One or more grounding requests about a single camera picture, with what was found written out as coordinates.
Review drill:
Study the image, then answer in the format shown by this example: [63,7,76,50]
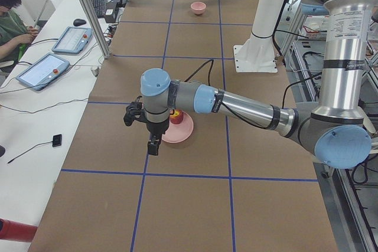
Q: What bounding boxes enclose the black computer mouse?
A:
[73,18,86,27]

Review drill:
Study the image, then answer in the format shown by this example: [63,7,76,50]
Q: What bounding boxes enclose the aluminium frame post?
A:
[79,0,110,59]

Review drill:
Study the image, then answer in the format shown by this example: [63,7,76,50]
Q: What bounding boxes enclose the red apple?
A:
[170,110,184,125]

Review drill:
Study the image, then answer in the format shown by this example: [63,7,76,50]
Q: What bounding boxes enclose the white camera mast base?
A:
[233,0,299,74]

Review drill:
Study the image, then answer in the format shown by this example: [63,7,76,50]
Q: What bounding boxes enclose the pink plate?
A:
[162,111,194,143]

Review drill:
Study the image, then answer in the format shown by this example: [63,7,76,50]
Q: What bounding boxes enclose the black keyboard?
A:
[91,0,106,18]

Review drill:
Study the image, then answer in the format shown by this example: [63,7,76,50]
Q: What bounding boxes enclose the blue teach pendant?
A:
[16,53,70,91]
[51,27,92,54]

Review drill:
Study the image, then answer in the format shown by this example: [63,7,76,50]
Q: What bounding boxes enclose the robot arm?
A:
[138,0,377,169]

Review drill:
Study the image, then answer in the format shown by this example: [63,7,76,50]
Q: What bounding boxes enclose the far blue teach pendant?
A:
[51,27,92,54]

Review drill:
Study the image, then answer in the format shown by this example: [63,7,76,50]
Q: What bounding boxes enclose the red bottle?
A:
[0,219,38,243]

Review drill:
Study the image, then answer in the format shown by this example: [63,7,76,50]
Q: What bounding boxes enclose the seated person green shirt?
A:
[1,0,38,73]

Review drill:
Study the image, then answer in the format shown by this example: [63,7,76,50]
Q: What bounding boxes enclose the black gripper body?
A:
[146,121,168,136]

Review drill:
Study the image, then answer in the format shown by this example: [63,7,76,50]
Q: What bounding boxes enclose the near blue teach pendant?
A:
[16,53,70,91]

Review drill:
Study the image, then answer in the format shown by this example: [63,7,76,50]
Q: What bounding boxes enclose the small black square device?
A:
[52,134,63,148]

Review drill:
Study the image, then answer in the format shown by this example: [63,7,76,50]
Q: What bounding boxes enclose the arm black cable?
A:
[184,58,215,87]

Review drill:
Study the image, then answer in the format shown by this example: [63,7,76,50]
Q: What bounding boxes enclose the pink bowl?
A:
[190,1,207,15]

